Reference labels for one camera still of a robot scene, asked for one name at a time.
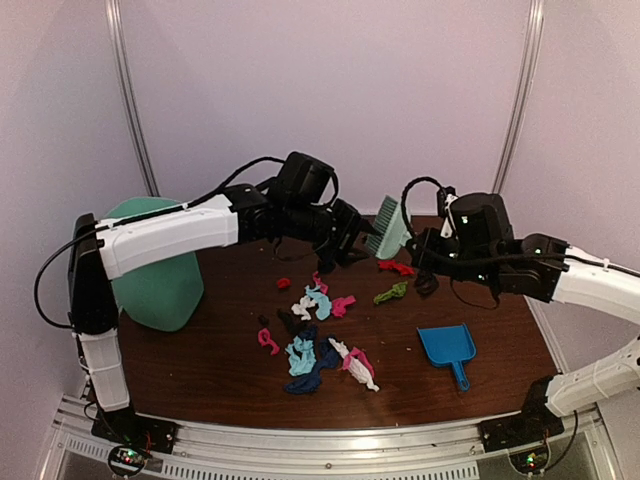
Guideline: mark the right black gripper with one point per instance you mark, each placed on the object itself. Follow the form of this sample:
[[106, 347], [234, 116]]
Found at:
[[426, 240]]

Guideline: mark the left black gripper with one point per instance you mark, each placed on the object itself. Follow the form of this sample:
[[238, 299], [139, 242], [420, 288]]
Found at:
[[353, 222]]

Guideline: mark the mint green hand brush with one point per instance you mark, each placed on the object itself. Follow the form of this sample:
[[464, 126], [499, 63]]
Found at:
[[391, 231]]

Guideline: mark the blue plastic dustpan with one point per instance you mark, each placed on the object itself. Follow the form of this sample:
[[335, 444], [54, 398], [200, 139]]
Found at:
[[451, 347]]

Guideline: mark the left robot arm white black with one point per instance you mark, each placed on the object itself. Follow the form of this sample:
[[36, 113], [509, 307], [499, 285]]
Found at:
[[102, 251]]

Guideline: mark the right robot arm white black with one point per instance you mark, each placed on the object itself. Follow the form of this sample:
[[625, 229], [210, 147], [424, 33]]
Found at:
[[552, 270]]

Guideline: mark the pink scrap upper small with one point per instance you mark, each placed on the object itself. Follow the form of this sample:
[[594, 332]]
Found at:
[[319, 284]]

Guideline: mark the light blue scrap upper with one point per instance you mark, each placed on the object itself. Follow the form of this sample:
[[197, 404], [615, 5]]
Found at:
[[323, 303]]

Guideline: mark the light blue scrap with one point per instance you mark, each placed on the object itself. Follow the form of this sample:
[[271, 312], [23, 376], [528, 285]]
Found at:
[[323, 303], [301, 356]]

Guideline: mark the pink paper scrap middle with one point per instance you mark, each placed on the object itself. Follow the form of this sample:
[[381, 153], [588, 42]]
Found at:
[[340, 305]]

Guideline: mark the pink paper scrap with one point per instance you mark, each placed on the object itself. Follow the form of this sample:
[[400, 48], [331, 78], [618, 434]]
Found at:
[[340, 305], [357, 355], [265, 340]]

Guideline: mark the white paper scrap upper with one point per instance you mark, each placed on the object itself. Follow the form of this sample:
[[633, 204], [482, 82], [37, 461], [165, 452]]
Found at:
[[302, 308]]

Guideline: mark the white paper scrap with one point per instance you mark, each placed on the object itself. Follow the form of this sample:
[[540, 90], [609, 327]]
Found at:
[[356, 370], [302, 308]]

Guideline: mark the small red paper scrap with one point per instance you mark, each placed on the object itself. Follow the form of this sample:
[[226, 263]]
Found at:
[[283, 283]]

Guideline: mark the black paper scrap centre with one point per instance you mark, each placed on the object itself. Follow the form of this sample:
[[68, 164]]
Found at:
[[292, 325]]

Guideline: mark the pink paper scrap lower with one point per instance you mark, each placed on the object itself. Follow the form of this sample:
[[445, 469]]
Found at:
[[357, 355]]

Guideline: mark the small black scrap left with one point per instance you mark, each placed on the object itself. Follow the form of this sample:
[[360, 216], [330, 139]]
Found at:
[[262, 318]]

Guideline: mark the light blue scrap lower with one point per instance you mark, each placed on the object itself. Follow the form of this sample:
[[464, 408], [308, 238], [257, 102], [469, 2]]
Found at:
[[301, 356]]

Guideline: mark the pink paper scrap left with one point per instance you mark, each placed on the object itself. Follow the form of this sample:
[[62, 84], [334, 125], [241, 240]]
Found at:
[[265, 340]]

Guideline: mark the white paper scrap lower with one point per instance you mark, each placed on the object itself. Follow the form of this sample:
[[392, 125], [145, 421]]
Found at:
[[356, 370]]

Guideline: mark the green plastic trash bin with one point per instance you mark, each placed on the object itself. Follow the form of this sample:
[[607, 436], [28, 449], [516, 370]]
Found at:
[[162, 296]]

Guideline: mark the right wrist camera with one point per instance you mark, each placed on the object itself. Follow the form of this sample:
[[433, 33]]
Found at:
[[445, 197]]

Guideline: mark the aluminium front frame rail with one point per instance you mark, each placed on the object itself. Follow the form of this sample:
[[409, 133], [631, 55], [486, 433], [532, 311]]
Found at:
[[451, 450]]

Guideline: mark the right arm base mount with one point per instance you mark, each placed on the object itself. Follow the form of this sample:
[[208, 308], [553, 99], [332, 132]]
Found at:
[[533, 423]]

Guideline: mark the right aluminium corner post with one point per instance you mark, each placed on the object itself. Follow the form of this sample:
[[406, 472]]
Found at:
[[527, 70]]

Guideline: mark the aluminium corner post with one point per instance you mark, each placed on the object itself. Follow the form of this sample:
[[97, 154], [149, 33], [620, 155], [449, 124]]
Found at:
[[527, 70], [113, 10]]

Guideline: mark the left aluminium corner post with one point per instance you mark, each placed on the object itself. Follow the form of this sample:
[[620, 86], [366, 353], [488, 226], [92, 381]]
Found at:
[[113, 10]]

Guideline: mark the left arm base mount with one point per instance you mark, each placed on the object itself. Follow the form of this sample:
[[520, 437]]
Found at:
[[127, 427]]

